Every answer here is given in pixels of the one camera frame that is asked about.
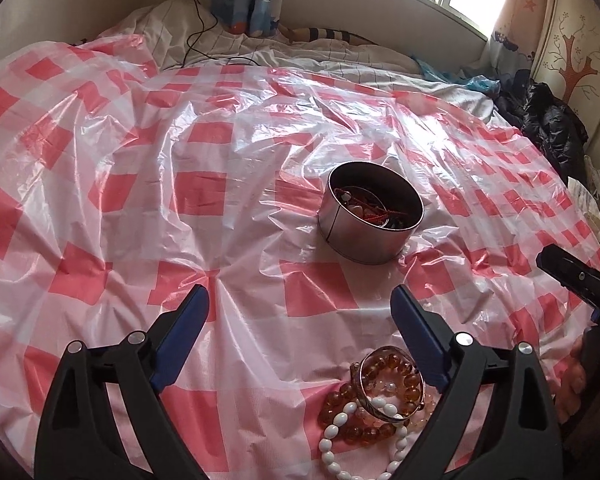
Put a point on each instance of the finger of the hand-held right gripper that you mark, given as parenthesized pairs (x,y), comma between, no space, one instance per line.
(570,270)

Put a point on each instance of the round metal tin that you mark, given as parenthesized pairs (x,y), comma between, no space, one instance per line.
(360,240)

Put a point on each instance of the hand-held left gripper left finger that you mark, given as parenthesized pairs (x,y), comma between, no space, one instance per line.
(182,340)

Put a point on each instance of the blue plastic bag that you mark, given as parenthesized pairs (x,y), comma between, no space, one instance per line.
(480,84)

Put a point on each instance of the white bed quilt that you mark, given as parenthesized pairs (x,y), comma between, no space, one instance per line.
(330,60)

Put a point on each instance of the pale crumpled paper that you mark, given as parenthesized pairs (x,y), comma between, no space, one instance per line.
(595,210)

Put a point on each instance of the pale cartoon print curtain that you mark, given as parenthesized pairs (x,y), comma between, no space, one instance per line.
(510,55)

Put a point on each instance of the silver bangle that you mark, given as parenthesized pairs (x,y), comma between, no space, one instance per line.
(358,395)

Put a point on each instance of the striped pillow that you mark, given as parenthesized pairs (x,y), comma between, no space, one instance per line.
(330,34)

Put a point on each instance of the red white checked plastic sheet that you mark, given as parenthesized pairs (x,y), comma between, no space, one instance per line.
(180,185)

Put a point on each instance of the person's right hand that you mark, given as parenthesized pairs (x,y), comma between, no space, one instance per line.
(572,380)

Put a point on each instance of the tree pattern padded headboard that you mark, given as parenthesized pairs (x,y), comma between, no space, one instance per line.
(580,60)

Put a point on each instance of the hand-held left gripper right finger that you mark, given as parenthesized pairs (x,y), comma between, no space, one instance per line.
(420,340)

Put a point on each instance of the black puffer jacket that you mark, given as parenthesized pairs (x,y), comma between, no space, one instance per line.
(550,125)

